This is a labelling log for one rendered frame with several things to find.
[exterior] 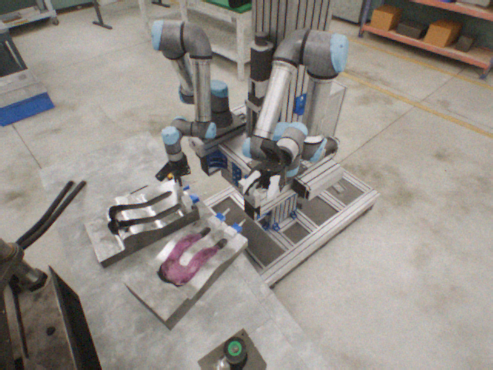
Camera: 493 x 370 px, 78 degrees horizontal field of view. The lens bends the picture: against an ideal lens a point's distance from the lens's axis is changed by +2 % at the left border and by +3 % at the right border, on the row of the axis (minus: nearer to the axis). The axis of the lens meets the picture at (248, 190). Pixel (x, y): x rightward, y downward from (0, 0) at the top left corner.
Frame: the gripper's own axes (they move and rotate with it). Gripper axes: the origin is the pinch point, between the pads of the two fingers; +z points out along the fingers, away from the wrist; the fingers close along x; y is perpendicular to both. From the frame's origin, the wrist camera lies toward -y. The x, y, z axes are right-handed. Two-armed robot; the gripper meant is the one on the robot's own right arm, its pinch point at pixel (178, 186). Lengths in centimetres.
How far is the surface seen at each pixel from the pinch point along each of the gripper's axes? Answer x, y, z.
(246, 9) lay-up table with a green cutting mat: 215, 192, 1
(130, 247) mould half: -17.7, -33.8, 5.8
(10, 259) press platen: -11, -73, -13
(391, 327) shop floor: -108, 85, 90
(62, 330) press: -34, -70, 13
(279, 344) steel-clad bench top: -89, -2, 11
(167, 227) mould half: -17.7, -15.1, 4.8
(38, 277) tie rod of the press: -8, -72, 8
